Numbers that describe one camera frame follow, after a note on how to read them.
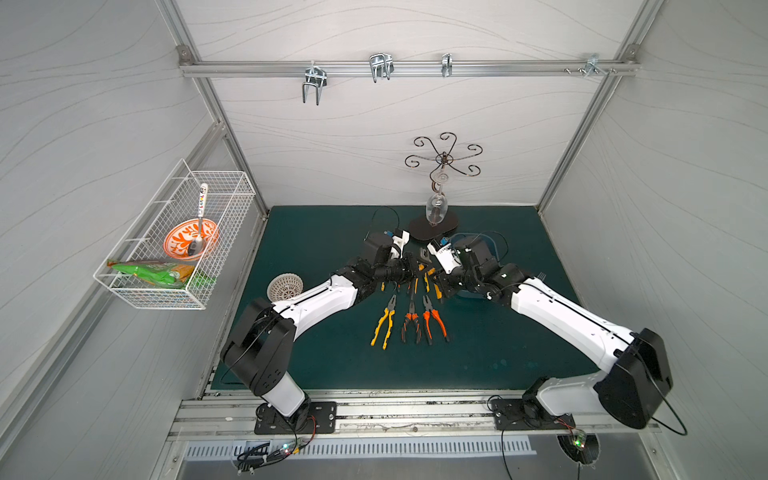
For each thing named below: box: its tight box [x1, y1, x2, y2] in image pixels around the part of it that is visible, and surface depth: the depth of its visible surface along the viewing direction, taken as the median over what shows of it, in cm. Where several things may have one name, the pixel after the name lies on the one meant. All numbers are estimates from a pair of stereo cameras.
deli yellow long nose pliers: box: [370, 294, 397, 350], surface depth 92 cm
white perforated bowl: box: [266, 272, 304, 303], surface depth 97 cm
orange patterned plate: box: [163, 218, 220, 261], surface depth 68 cm
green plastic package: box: [107, 260, 215, 290], surface depth 56 cm
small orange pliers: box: [423, 295, 449, 345], surface depth 92 cm
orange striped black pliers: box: [401, 300, 422, 344], surface depth 91 cm
